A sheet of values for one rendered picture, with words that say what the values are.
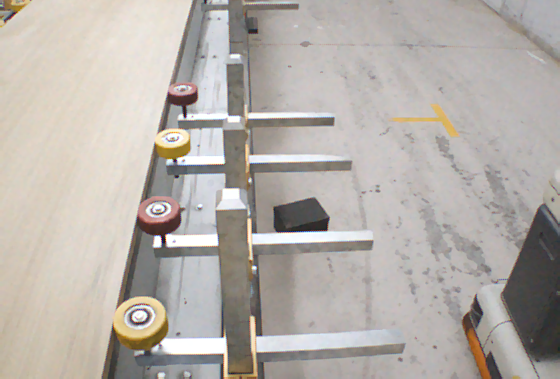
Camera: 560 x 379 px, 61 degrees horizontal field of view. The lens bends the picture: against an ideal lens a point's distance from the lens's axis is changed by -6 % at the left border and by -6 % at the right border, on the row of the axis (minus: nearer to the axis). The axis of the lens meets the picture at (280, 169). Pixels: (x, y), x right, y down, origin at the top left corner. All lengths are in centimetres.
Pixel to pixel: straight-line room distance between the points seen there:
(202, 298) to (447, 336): 107
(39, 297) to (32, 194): 28
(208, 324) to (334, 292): 96
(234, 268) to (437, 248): 173
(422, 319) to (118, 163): 131
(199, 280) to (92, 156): 37
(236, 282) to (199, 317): 51
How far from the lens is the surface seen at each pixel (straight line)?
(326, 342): 84
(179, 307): 116
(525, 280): 159
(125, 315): 80
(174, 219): 94
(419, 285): 210
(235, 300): 66
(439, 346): 193
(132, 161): 111
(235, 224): 56
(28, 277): 91
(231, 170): 83
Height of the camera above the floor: 151
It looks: 35 degrees down
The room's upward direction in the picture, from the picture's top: 1 degrees clockwise
